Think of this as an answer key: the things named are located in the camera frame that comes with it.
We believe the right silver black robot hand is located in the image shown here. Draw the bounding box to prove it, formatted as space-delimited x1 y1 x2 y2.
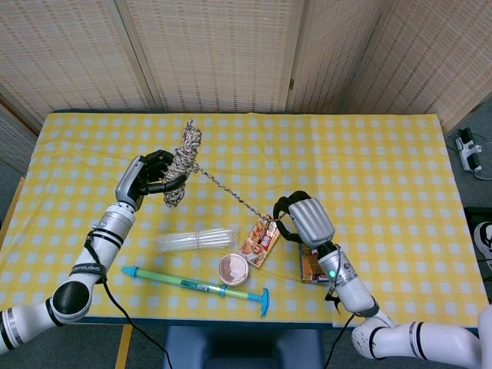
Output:
271 191 335 249

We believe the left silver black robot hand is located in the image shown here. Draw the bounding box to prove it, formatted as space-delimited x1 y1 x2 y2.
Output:
115 150 189 211

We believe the beige black braided rope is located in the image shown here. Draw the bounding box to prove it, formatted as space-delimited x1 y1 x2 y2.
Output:
161 118 289 226

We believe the yellow curry box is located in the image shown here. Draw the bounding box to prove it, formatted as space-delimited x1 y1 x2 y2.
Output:
240 218 281 269

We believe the yellow white checked tablecloth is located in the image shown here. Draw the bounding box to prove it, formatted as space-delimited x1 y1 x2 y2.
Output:
0 111 492 330

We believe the green blue water pump toy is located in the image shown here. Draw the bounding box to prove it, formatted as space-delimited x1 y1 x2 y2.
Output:
121 264 271 318

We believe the blue grey robot torso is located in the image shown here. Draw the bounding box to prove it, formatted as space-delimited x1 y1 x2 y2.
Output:
163 326 326 369

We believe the woven folding screen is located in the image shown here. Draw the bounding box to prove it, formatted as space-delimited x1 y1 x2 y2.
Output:
0 0 492 134

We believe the white power strip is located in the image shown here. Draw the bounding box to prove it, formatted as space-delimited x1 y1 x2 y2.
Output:
455 128 485 173

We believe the black white floor object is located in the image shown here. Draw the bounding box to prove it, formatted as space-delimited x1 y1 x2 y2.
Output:
463 207 492 270

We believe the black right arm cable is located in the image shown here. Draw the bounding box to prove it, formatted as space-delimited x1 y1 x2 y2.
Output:
321 245 380 369

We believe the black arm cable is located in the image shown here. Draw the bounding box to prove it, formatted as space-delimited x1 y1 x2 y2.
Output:
86 230 171 369
321 245 380 369

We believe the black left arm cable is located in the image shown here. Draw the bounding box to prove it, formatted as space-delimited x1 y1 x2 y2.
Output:
86 230 171 369

